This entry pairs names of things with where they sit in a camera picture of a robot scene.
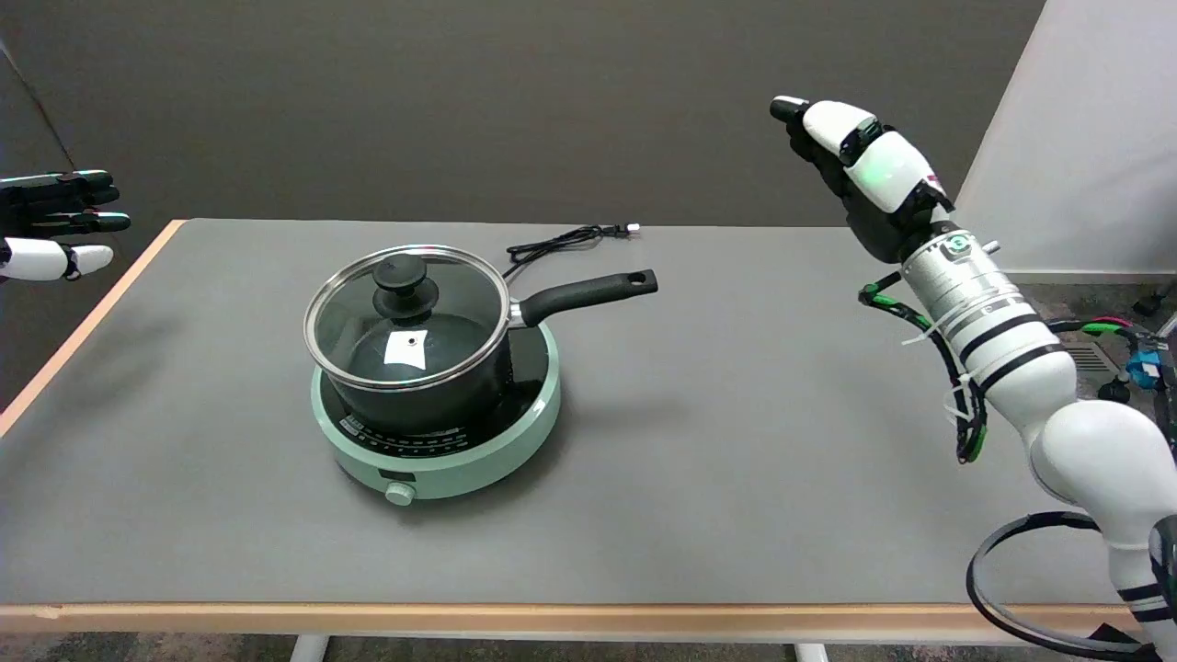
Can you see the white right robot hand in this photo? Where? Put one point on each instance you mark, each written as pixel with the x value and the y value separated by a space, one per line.
pixel 883 170

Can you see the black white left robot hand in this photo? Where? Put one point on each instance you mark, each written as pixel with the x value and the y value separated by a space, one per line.
pixel 46 260

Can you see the glass pot lid black knob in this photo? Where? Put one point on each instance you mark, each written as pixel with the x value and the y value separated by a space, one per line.
pixel 405 285

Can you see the black caster wheel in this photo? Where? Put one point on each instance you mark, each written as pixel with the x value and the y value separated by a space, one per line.
pixel 1149 302

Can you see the gray table mat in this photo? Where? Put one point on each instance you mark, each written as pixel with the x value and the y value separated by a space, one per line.
pixel 736 460

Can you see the mint green induction cooker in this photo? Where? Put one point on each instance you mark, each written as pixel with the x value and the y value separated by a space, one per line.
pixel 460 469

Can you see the white table leg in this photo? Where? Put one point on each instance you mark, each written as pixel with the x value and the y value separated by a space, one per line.
pixel 811 653
pixel 308 648

